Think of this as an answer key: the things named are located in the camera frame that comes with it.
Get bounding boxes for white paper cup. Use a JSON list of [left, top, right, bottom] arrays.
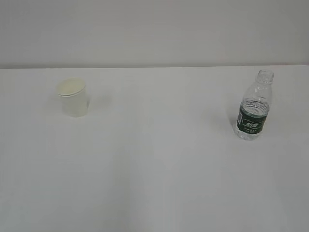
[[56, 78, 88, 117]]

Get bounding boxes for clear plastic water bottle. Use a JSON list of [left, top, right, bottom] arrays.
[[234, 70, 274, 141]]

